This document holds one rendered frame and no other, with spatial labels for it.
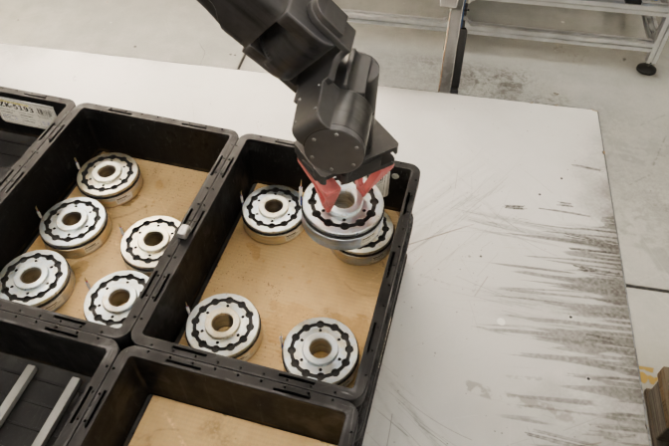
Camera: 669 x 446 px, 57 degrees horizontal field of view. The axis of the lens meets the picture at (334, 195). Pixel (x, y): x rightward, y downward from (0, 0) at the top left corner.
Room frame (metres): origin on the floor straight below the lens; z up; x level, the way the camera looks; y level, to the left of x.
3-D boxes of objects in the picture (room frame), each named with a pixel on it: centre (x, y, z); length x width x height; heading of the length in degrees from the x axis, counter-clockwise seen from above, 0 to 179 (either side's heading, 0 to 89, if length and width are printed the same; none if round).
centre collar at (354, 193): (0.51, -0.01, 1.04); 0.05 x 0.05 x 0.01
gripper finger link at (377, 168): (0.52, -0.02, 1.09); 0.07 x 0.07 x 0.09; 31
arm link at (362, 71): (0.50, -0.01, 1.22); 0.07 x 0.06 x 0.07; 171
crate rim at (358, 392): (0.53, 0.06, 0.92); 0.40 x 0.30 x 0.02; 165
